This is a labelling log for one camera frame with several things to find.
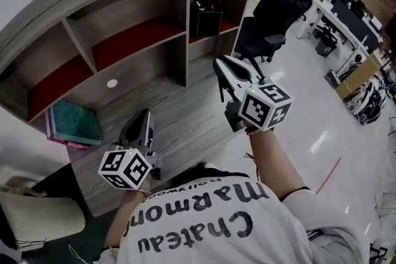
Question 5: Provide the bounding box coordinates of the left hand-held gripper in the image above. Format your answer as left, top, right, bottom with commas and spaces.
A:
98, 109, 162, 191

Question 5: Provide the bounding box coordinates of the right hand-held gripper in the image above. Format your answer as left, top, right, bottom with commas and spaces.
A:
213, 54, 293, 134

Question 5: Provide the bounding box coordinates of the black pen holder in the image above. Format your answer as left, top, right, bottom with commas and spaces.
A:
192, 0, 225, 39

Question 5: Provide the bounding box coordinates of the teal book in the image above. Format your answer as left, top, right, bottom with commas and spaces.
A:
49, 99, 103, 147

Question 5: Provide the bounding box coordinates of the person's right forearm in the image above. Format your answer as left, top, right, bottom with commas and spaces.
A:
245, 126, 306, 202

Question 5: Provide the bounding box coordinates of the person's left forearm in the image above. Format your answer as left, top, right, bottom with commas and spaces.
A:
104, 187, 153, 250

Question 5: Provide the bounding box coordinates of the grey wooden desk with hutch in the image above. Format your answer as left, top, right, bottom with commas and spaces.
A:
0, 0, 261, 218

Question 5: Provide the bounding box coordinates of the black office chair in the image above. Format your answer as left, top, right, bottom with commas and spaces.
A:
233, 0, 314, 72

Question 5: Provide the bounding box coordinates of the long white office desk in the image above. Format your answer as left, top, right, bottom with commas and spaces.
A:
296, 0, 385, 57

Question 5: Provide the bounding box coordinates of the black desk divider panel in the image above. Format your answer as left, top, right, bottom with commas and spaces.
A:
332, 0, 382, 48

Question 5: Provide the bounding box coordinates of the black waste bin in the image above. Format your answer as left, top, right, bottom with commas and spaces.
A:
315, 40, 334, 57

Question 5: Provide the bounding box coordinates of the black swivel chair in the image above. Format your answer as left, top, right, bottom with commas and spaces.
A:
315, 17, 338, 45

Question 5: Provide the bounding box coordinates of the white and black bag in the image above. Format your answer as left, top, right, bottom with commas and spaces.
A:
343, 82, 369, 116
355, 75, 388, 126

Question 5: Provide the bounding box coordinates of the tall cardboard box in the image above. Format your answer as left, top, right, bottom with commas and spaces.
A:
335, 50, 383, 100

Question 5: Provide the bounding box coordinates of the person's white printed shirt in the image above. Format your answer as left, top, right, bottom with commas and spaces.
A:
100, 162, 371, 264

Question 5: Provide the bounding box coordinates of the cream ornate stool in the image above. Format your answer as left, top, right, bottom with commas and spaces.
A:
0, 175, 49, 197

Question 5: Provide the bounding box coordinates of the red floor tape strip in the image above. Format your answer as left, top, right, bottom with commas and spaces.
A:
316, 156, 342, 195

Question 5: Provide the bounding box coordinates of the black thread bundle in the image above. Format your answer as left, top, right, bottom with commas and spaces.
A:
14, 237, 48, 250

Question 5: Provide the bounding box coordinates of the long-handled dustpan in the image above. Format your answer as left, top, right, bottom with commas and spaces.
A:
324, 35, 369, 91

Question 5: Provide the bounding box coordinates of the large black wall screen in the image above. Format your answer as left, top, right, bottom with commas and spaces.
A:
383, 13, 396, 38

